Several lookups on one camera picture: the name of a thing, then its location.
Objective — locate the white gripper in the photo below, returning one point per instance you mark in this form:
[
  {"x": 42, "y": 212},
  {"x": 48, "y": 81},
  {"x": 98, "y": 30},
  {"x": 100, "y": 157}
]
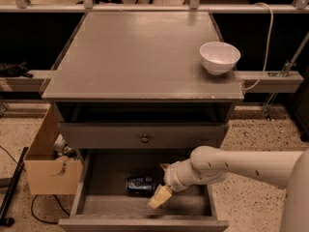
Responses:
[{"x": 171, "y": 178}]

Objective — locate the blue pepsi can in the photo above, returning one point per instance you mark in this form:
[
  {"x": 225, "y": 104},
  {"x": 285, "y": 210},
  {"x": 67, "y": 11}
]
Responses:
[{"x": 140, "y": 185}]

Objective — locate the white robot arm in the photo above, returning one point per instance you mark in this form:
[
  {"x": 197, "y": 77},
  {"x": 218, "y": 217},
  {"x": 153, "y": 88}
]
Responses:
[{"x": 207, "y": 165}]

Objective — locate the round drawer knob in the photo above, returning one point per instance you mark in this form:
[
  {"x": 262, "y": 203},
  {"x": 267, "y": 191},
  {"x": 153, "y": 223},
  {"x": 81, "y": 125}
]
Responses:
[{"x": 144, "y": 138}]

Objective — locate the open grey middle drawer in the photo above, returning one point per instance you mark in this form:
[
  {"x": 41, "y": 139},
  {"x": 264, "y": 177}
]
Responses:
[{"x": 102, "y": 203}]

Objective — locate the grey top drawer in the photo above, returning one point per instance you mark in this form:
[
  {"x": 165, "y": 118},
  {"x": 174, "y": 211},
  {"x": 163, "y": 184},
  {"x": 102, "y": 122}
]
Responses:
[{"x": 127, "y": 136}]

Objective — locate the grey drawer cabinet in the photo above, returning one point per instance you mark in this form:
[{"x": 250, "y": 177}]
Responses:
[{"x": 141, "y": 68}]

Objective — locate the cardboard box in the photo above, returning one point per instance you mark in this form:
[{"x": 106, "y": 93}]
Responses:
[{"x": 47, "y": 174}]

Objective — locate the white bowl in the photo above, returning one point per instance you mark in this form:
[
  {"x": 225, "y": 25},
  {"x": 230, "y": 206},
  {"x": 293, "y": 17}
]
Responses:
[{"x": 218, "y": 57}]

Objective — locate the black pole stand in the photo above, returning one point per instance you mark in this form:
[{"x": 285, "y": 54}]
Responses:
[{"x": 10, "y": 184}]

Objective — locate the black object on ledge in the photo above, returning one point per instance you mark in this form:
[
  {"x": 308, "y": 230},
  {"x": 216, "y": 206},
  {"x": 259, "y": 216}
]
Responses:
[{"x": 14, "y": 70}]

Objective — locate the metal railing frame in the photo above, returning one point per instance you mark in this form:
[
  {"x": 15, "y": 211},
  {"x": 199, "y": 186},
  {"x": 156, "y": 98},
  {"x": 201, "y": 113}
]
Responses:
[{"x": 37, "y": 24}]

